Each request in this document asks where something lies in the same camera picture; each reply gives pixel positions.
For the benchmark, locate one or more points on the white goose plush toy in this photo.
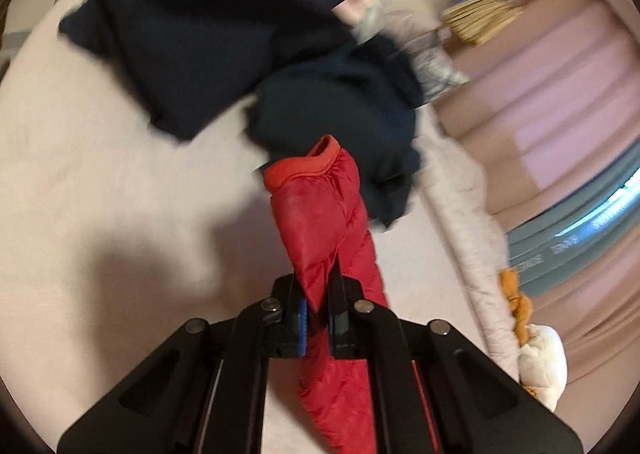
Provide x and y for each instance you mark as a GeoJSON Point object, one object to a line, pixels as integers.
{"type": "Point", "coordinates": [542, 359]}

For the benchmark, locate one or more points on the tan fringed object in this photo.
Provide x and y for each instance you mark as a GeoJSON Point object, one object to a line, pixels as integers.
{"type": "Point", "coordinates": [480, 17]}

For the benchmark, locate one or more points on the bed with pale sheet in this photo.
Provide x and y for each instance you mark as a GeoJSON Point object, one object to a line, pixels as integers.
{"type": "Point", "coordinates": [100, 194]}

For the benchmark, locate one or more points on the pale grey quilt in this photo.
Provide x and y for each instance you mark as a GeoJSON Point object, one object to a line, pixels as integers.
{"type": "Point", "coordinates": [470, 214]}

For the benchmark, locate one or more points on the red puffer jacket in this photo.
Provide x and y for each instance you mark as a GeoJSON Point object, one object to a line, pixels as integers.
{"type": "Point", "coordinates": [320, 214]}

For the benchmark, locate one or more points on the pink curtain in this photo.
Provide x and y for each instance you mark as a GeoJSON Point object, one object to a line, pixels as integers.
{"type": "Point", "coordinates": [550, 84]}

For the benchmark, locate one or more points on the navy blue sweater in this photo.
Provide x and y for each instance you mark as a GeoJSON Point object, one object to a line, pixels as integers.
{"type": "Point", "coordinates": [200, 34]}

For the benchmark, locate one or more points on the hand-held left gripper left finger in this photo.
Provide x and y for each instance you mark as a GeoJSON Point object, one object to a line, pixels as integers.
{"type": "Point", "coordinates": [301, 329]}

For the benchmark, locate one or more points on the teal curtain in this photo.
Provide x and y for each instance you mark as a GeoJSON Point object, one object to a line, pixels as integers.
{"type": "Point", "coordinates": [565, 239]}

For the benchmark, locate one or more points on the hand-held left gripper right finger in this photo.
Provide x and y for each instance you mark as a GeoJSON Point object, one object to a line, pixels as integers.
{"type": "Point", "coordinates": [340, 326]}

